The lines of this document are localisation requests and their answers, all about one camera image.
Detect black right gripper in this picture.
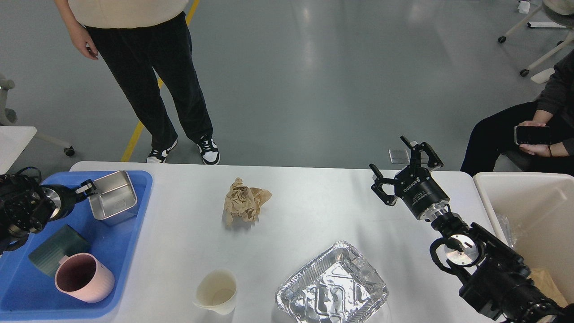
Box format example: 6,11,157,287
369,136,450,221

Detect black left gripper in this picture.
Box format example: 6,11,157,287
40,179,98,221

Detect steel rectangular container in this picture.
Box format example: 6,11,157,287
88,171,138,227

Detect pink ribbed mug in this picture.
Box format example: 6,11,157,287
54,252,115,303

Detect aluminium foil tray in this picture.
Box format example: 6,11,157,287
275,241,392,323

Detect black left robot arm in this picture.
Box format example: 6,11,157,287
0,167,98,253

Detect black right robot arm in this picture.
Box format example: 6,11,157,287
369,135,573,323

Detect metal floor plates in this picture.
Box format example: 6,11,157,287
389,149,429,164

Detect green ribbed cup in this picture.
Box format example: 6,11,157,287
27,224,91,278

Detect white side table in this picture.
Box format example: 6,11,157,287
0,126,37,174

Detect seated person in black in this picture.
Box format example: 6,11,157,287
459,47,574,176

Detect white office chair left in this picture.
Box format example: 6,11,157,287
0,74,75,156

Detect blue plastic tray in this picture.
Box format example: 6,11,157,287
0,171,152,322

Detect black smartphone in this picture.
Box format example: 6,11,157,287
514,126,552,145

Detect white plastic bin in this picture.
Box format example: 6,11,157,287
474,172,574,303

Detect crumpled brown paper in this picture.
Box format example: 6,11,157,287
224,177,273,227

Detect brown paper in bin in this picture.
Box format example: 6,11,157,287
529,268,568,307

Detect standing person beige top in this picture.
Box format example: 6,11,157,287
55,0,221,165

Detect cream paper cup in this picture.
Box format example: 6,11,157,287
193,269,237,315

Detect white chair top right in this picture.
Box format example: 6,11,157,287
497,0,574,78

